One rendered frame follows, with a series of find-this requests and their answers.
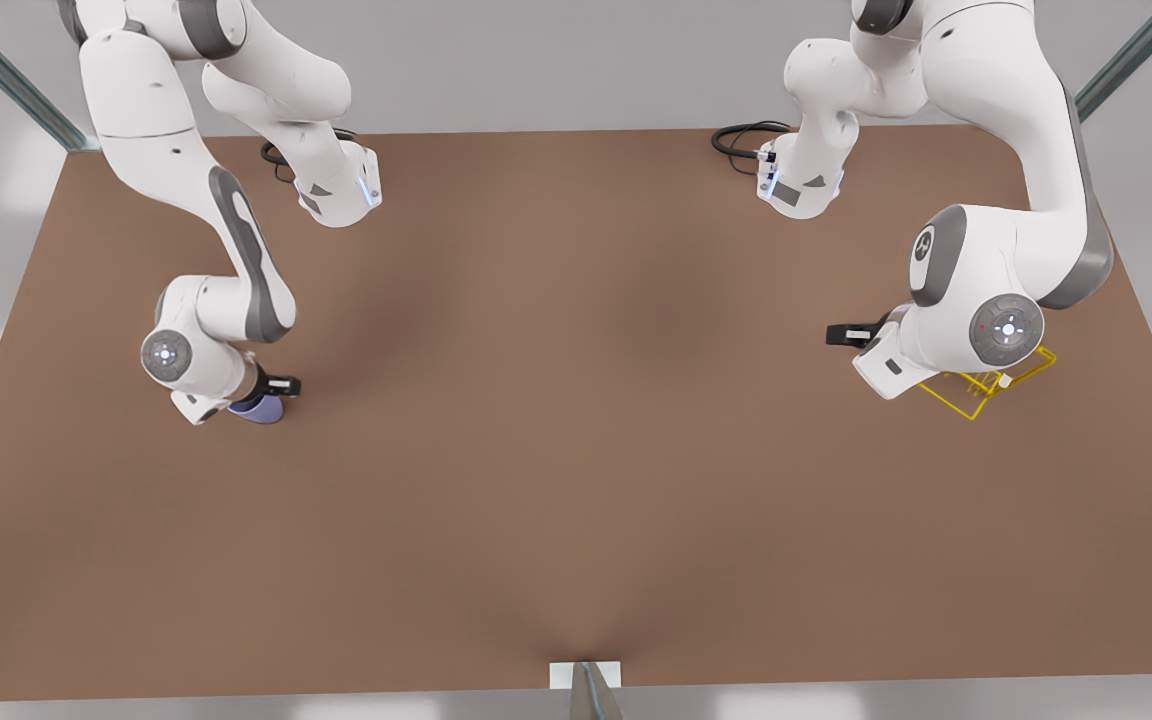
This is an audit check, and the yellow wire cup holder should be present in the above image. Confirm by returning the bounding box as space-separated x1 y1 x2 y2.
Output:
915 345 1058 422

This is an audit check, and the blue cup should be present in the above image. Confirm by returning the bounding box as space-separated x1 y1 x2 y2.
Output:
228 393 285 425

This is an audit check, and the silver frame post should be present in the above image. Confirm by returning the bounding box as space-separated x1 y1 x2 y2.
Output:
0 0 99 153
1074 0 1152 123
548 660 625 720

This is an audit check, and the black cable loop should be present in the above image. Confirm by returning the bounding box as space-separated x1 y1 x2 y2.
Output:
260 127 360 186
711 121 793 179

